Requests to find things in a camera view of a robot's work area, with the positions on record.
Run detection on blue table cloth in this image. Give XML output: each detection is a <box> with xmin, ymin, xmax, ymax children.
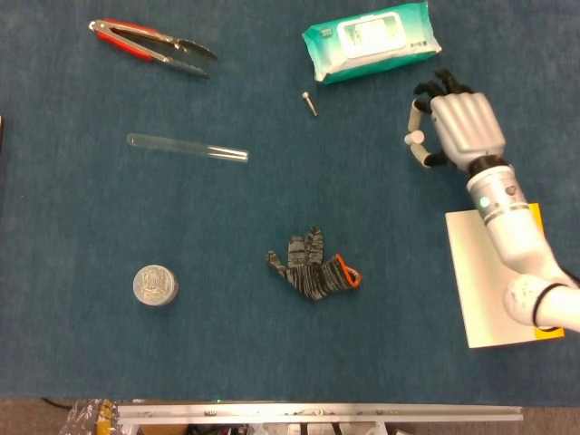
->
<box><xmin>0</xmin><ymin>0</ymin><xmax>580</xmax><ymax>407</ymax></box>

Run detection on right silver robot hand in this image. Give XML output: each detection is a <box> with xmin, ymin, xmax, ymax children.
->
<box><xmin>404</xmin><ymin>68</ymin><xmax>508</xmax><ymax>172</ymax></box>

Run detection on teal wet wipes pack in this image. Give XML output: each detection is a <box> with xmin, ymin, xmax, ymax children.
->
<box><xmin>301</xmin><ymin>0</ymin><xmax>443</xmax><ymax>86</ymax></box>

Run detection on metal tongs with red handle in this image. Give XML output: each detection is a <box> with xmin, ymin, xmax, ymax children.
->
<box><xmin>88</xmin><ymin>18</ymin><xmax>218</xmax><ymax>80</ymax></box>

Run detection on clear round jar of clips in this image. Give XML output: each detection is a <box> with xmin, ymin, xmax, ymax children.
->
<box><xmin>132</xmin><ymin>264</ymin><xmax>179</xmax><ymax>307</ymax></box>

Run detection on crinkled clear plastic bag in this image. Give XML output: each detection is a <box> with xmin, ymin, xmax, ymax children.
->
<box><xmin>58</xmin><ymin>398</ymin><xmax>120</xmax><ymax>435</ymax></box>

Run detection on aluminium frame rail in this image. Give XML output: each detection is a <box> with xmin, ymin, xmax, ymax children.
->
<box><xmin>116</xmin><ymin>401</ymin><xmax>525</xmax><ymax>427</ymax></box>

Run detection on clear glass test tube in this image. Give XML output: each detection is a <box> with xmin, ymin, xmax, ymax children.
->
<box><xmin>126</xmin><ymin>132</ymin><xmax>250</xmax><ymax>164</ymax></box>

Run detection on grey knit work glove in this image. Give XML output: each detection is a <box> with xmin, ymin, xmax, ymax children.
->
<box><xmin>266</xmin><ymin>226</ymin><xmax>363</xmax><ymax>304</ymax></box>

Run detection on white and orange Lexicon book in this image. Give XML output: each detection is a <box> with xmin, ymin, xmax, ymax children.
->
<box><xmin>444</xmin><ymin>202</ymin><xmax>566</xmax><ymax>350</ymax></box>

